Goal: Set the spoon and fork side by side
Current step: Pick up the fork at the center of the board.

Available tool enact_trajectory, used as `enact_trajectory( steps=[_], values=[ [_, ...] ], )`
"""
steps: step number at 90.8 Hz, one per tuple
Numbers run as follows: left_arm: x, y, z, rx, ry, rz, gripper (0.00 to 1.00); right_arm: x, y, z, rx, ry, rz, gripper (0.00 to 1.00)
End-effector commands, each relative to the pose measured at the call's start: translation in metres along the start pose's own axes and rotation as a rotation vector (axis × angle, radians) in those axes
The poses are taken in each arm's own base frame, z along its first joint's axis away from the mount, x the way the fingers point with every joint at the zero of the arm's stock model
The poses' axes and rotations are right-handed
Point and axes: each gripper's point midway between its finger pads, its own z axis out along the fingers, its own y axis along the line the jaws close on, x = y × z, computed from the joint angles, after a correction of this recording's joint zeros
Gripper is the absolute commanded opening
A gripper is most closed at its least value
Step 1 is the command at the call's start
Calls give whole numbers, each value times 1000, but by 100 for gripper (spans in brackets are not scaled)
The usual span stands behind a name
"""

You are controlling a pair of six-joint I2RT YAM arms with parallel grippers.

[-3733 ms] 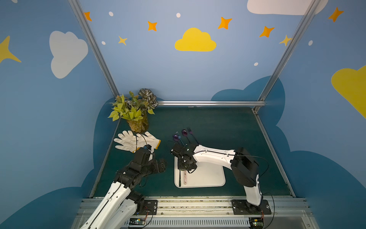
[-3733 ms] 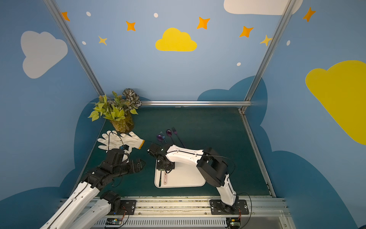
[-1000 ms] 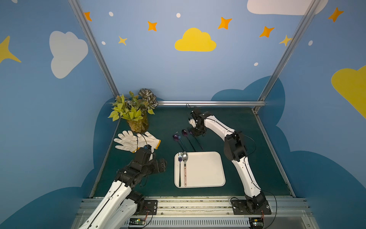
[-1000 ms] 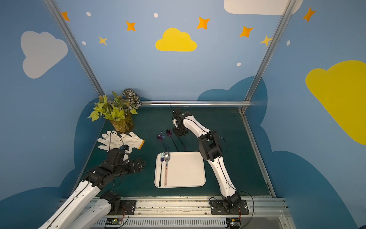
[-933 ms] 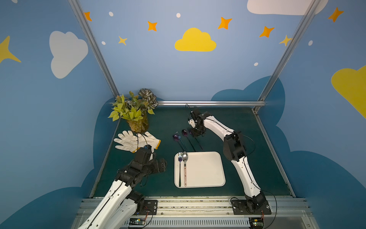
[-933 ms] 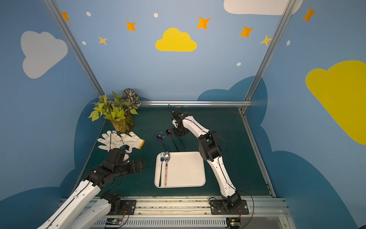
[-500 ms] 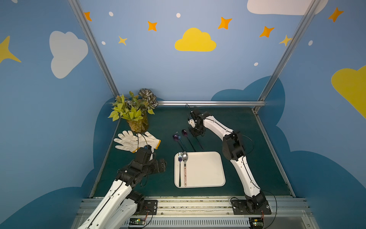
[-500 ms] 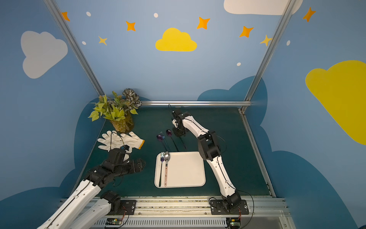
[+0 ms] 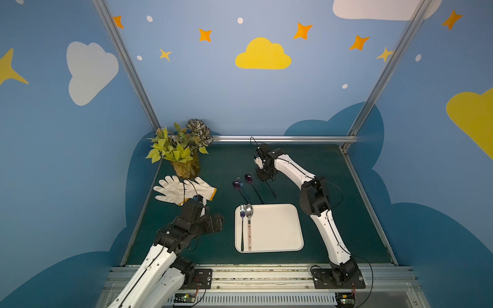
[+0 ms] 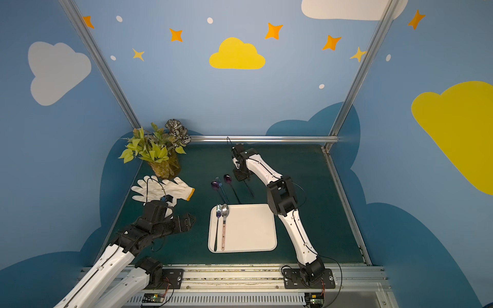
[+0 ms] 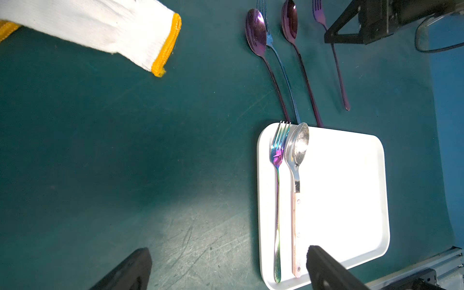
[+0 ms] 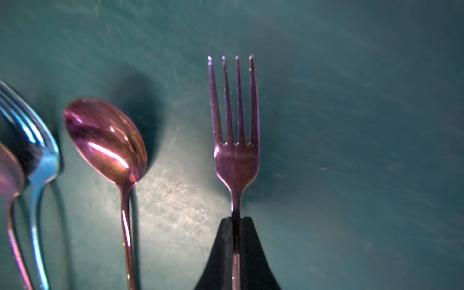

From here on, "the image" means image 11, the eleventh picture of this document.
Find blue iridescent fork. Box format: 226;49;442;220
256;0;301;124

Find black camera cable right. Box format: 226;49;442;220
414;8;464;54

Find white knit glove yellow cuff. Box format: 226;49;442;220
1;1;182;77

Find rainbow iridescent fork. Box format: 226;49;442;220
269;121;291;283

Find purple fork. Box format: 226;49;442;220
312;0;351;111

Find white plastic tray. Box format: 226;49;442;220
257;123;390;290

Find purple spoon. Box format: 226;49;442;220
245;8;291;122
282;0;323;128

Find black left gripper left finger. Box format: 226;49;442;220
91;248;152;290

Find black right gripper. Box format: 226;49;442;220
323;0;464;45

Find silver spoon pink handle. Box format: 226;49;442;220
285;123;309;278

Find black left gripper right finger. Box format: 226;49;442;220
306;245;369;290

